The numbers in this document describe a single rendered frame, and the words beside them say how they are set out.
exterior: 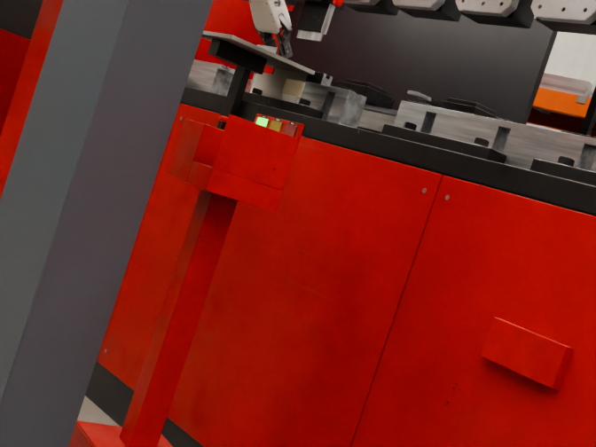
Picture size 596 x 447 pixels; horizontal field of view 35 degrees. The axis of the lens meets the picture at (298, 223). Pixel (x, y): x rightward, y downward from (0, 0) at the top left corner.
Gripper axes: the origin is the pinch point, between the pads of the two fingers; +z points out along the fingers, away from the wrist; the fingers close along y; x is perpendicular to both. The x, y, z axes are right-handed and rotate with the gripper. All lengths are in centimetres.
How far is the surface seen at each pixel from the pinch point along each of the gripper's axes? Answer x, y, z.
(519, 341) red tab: 34, -101, 26
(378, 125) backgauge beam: -17.9, -9.6, 27.1
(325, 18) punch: -13.1, -4.5, -3.7
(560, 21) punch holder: -14, -76, -8
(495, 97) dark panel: -50, -21, 31
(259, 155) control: 40, -47, 1
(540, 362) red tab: 35, -106, 28
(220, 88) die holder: 1.5, 31.9, 14.1
